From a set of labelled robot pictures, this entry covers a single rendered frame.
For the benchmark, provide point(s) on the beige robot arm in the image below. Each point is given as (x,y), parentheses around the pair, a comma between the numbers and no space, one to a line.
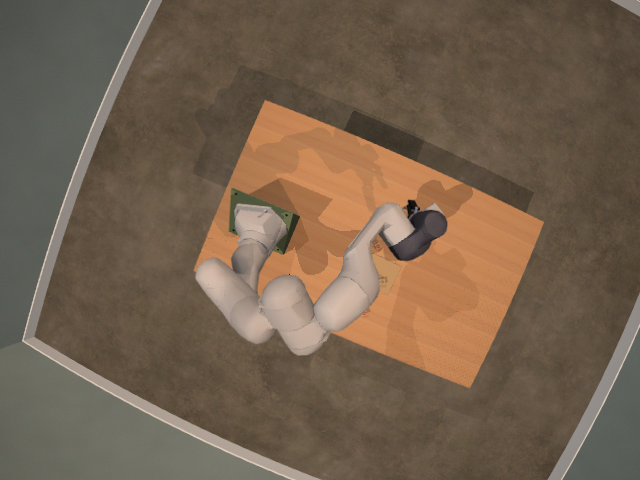
(286,306)

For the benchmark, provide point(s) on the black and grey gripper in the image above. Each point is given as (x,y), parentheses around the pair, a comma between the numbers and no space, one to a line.
(410,207)

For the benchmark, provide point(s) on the tan flat mat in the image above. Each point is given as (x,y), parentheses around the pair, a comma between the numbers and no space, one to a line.
(387,270)

